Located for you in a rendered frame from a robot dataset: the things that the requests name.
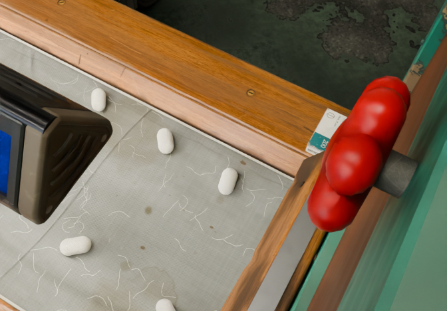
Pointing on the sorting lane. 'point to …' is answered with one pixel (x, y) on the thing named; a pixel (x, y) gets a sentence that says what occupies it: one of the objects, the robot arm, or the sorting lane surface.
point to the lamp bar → (43, 145)
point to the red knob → (363, 156)
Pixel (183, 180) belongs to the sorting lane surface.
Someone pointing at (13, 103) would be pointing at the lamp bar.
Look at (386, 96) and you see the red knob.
